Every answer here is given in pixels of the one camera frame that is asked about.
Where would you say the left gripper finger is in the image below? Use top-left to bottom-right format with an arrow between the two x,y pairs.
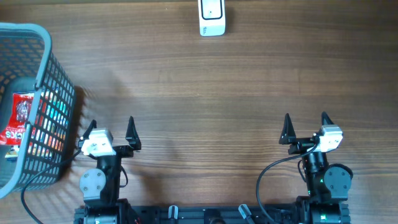
125,116 -> 142,151
81,119 -> 97,139

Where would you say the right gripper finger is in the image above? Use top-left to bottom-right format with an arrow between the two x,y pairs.
321,111 -> 334,126
279,113 -> 297,145

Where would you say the red snack bag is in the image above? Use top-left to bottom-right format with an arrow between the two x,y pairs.
1,92 -> 34,146

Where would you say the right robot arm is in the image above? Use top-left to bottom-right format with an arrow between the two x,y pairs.
279,112 -> 353,224

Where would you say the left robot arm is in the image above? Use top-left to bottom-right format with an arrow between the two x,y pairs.
73,117 -> 142,224

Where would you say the white barcode scanner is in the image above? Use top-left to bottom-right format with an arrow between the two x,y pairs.
198,0 -> 226,37

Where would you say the grey plastic mesh basket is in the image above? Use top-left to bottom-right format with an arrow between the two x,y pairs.
1,22 -> 76,198

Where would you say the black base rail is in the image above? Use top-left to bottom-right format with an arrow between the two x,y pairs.
73,203 -> 351,224

